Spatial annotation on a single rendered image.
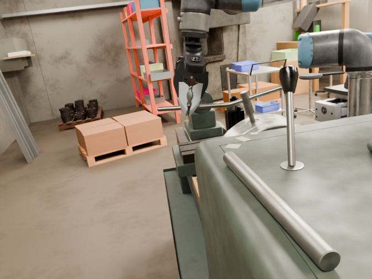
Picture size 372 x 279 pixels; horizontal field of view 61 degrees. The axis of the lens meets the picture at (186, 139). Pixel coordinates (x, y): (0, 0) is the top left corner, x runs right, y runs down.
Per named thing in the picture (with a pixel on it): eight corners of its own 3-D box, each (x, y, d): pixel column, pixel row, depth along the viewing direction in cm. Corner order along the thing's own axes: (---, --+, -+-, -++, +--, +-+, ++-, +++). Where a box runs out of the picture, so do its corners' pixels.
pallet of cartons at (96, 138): (153, 133, 535) (149, 108, 522) (170, 147, 456) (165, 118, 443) (78, 150, 498) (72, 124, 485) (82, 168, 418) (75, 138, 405)
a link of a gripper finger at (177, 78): (189, 97, 85) (192, 63, 82) (190, 98, 83) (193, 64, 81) (171, 96, 84) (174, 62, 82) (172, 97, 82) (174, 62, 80)
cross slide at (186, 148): (274, 149, 148) (274, 139, 147) (183, 164, 144) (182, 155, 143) (261, 138, 165) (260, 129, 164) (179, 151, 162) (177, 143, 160)
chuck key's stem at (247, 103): (259, 128, 87) (247, 89, 84) (260, 131, 85) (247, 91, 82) (251, 130, 88) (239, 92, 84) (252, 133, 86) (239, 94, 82)
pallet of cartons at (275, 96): (228, 115, 582) (227, 94, 570) (215, 108, 652) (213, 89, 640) (282, 106, 604) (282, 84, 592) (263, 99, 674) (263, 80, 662)
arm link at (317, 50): (349, 63, 146) (342, 67, 100) (314, 66, 153) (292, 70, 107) (349, 36, 144) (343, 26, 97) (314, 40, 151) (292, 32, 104)
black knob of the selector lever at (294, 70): (304, 93, 53) (304, 65, 51) (285, 96, 53) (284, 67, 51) (293, 90, 57) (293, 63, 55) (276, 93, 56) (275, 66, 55)
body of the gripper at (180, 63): (200, 79, 90) (204, 34, 86) (206, 82, 82) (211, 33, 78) (173, 77, 89) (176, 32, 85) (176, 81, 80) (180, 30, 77)
